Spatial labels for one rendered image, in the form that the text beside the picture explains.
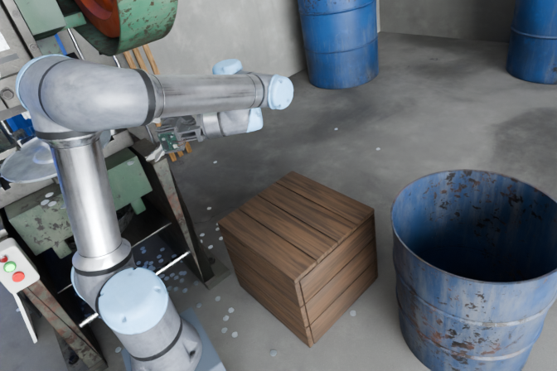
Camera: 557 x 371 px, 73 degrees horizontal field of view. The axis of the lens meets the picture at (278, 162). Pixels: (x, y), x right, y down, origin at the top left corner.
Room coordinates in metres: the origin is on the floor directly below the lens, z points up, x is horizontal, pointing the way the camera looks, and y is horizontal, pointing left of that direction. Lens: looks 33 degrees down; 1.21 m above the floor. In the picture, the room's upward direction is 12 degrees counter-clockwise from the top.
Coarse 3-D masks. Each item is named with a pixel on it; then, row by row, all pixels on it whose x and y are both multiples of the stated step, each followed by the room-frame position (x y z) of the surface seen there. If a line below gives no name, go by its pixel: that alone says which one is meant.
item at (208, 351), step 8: (184, 312) 0.61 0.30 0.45; (192, 312) 0.61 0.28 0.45; (192, 320) 0.58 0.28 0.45; (200, 328) 0.56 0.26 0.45; (208, 344) 0.51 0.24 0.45; (208, 352) 0.49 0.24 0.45; (128, 360) 0.52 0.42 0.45; (200, 360) 0.48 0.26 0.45; (208, 360) 0.47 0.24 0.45; (216, 360) 0.47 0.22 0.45; (128, 368) 0.50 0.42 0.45; (200, 368) 0.46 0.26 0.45; (208, 368) 0.46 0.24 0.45; (216, 368) 0.46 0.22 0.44; (224, 368) 0.47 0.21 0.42
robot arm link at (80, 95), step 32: (64, 64) 0.60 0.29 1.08; (96, 64) 0.61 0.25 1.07; (64, 96) 0.56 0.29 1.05; (96, 96) 0.56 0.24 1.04; (128, 96) 0.57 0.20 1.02; (160, 96) 0.61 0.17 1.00; (192, 96) 0.65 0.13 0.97; (224, 96) 0.70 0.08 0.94; (256, 96) 0.75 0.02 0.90; (288, 96) 0.79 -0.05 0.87; (96, 128) 0.56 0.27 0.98
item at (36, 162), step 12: (108, 132) 1.02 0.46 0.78; (24, 144) 1.04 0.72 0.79; (36, 144) 1.04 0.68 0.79; (12, 156) 0.99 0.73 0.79; (24, 156) 0.98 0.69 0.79; (36, 156) 0.95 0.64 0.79; (48, 156) 0.94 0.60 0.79; (0, 168) 0.92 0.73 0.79; (12, 168) 0.92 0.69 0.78; (24, 168) 0.91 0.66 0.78; (36, 168) 0.89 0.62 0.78; (48, 168) 0.88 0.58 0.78; (12, 180) 0.86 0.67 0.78; (36, 180) 0.83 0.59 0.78
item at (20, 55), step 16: (0, 0) 1.17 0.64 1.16; (0, 16) 1.16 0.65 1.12; (0, 32) 1.15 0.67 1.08; (16, 32) 1.17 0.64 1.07; (0, 48) 1.13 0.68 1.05; (16, 48) 1.16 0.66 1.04; (0, 64) 1.12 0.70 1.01; (16, 64) 1.14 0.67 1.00; (0, 80) 1.09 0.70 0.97; (0, 96) 1.08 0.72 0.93; (16, 96) 1.09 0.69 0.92
